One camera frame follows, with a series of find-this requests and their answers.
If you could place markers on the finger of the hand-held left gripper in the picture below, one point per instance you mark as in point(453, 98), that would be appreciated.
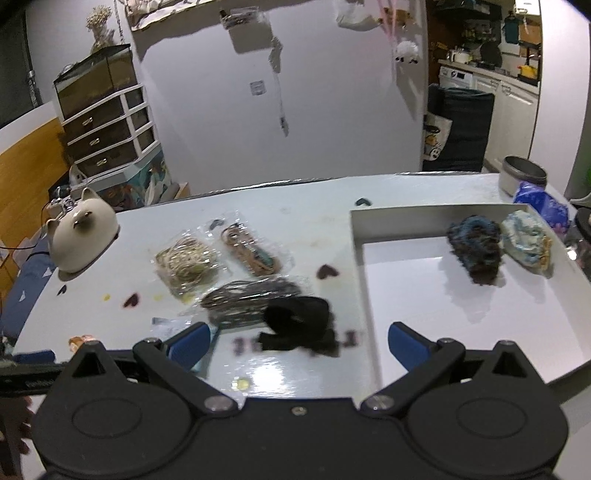
point(34, 357)

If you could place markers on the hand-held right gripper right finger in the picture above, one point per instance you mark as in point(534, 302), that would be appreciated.
point(406, 345)

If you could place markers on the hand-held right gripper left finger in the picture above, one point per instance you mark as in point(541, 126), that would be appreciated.
point(189, 345)

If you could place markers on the clear bag with paper label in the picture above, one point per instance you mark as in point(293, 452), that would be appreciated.
point(161, 325)

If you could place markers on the white shallow cardboard box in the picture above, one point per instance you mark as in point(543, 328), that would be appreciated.
point(415, 277)

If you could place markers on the black scrunchie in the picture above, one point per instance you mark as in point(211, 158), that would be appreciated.
point(300, 323)

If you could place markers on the person's left hand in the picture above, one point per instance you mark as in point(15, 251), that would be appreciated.
point(16, 424)

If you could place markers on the navy printed cloth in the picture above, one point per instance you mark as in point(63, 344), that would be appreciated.
point(27, 286)

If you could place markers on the dark red heart sticker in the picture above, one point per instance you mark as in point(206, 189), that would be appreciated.
point(131, 300)
point(328, 272)

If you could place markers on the dark blue brown scrunchie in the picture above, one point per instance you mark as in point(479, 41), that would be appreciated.
point(478, 249)

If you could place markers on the white cat-shaped ceramic lamp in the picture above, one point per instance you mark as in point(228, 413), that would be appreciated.
point(81, 230)

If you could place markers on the teal heart sticker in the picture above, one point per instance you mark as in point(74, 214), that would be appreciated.
point(363, 201)

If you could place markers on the light blue white scrunchie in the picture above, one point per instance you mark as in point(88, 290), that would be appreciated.
point(526, 237)

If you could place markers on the colourful printed box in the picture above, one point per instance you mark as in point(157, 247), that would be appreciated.
point(143, 182)

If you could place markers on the blue tissue pack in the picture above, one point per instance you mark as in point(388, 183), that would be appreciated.
point(545, 203)

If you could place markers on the grey metal tin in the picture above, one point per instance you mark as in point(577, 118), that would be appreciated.
point(519, 177)

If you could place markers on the printed tote bag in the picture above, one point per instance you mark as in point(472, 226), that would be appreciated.
point(436, 138)

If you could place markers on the dark fabric bin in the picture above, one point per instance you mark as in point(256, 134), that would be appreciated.
point(466, 129)

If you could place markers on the white drawer cabinet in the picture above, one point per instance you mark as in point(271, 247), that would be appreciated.
point(111, 134)

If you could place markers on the white kitchen cabinet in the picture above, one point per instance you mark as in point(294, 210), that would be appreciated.
point(508, 120)

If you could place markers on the white washing machine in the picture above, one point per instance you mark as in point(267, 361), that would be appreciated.
point(457, 77)

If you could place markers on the glass aquarium tank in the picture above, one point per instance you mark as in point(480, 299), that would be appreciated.
point(92, 78)

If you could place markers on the white plush sheep toy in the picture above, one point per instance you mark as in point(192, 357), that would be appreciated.
point(406, 51)

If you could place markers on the black screen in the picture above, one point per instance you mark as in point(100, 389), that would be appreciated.
point(14, 60)

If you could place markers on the yellow pot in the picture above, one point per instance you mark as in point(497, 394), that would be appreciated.
point(528, 71)

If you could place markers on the dried flower bunch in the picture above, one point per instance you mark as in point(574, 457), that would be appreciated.
point(100, 27)

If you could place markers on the white hanging plastic bag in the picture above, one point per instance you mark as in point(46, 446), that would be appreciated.
point(353, 16)

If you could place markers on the grey wall switch plate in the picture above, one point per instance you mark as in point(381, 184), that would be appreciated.
point(257, 88)

